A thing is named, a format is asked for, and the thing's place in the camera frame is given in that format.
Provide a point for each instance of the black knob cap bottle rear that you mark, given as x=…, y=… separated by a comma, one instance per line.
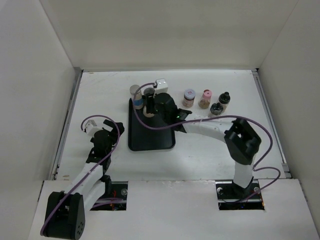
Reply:
x=224, y=100

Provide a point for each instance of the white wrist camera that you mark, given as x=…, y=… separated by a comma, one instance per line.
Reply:
x=161, y=86
x=90, y=128

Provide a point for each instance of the blue label silver cap bottle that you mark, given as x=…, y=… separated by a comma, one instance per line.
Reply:
x=136, y=97

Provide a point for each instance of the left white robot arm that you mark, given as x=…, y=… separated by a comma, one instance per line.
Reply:
x=65, y=216

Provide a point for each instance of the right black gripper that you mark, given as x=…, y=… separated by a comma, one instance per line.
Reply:
x=150, y=105

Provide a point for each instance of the black knob cap bottle front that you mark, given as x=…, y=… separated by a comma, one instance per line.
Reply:
x=216, y=109

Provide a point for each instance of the yellow cap sauce bottle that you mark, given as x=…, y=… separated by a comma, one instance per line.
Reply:
x=148, y=112

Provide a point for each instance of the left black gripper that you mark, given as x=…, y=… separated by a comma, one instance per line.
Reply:
x=113, y=133

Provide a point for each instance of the pink cap spice bottle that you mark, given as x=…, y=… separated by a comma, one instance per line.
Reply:
x=205, y=99

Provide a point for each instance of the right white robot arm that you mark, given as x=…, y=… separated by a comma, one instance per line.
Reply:
x=240, y=138

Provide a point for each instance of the clear dome cap spice bottle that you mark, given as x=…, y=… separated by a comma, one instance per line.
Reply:
x=149, y=92

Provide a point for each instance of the black rectangular plastic tray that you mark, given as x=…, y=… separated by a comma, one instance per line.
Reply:
x=141, y=138

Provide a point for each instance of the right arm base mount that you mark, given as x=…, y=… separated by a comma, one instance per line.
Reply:
x=231, y=197

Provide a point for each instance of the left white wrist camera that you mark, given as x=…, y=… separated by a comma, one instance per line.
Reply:
x=90, y=128

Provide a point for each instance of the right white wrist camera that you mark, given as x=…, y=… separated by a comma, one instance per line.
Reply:
x=161, y=86

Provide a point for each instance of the black knob cap bottle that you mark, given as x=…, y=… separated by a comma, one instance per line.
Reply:
x=224, y=100
x=216, y=109

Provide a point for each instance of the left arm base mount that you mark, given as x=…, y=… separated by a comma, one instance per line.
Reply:
x=115, y=199

